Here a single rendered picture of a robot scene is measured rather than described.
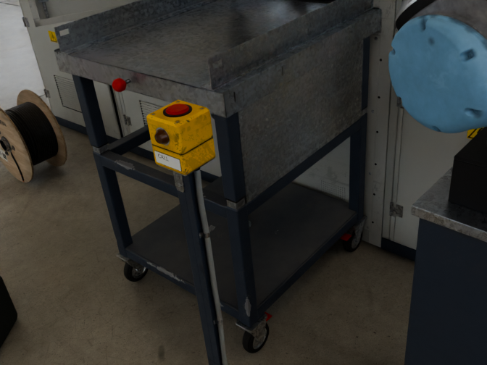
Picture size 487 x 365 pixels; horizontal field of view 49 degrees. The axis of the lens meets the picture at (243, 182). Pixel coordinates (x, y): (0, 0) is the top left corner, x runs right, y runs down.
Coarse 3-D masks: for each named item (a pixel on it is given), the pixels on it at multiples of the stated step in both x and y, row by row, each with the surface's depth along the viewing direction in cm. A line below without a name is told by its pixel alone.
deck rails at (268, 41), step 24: (144, 0) 161; (168, 0) 168; (192, 0) 175; (216, 0) 179; (336, 0) 139; (360, 0) 149; (72, 24) 145; (96, 24) 150; (120, 24) 157; (144, 24) 161; (288, 24) 127; (312, 24) 134; (336, 24) 143; (72, 48) 146; (240, 48) 116; (264, 48) 122; (288, 48) 129; (216, 72) 112; (240, 72) 118
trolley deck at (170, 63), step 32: (224, 0) 179; (256, 0) 175; (160, 32) 153; (192, 32) 151; (224, 32) 148; (256, 32) 145; (352, 32) 144; (64, 64) 146; (96, 64) 136; (128, 64) 132; (160, 64) 129; (192, 64) 127; (288, 64) 126; (160, 96) 125; (192, 96) 118; (224, 96) 111; (256, 96) 119
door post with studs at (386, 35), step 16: (384, 0) 151; (384, 16) 153; (384, 32) 156; (384, 48) 158; (384, 64) 160; (384, 80) 163; (384, 96) 166; (384, 112) 168; (384, 128) 171; (384, 144) 174; (384, 160) 176
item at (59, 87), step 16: (32, 16) 274; (32, 32) 282; (48, 32) 271; (64, 32) 261; (48, 48) 279; (48, 64) 286; (48, 80) 294; (64, 80) 284; (48, 96) 307; (64, 96) 292; (112, 96) 262; (64, 112) 299; (80, 112) 288; (112, 112) 267; (80, 128) 299; (112, 128) 274
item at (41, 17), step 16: (32, 0) 169; (48, 0) 172; (64, 0) 176; (80, 0) 177; (96, 0) 179; (112, 0) 181; (128, 0) 183; (48, 16) 174; (64, 16) 175; (80, 16) 177
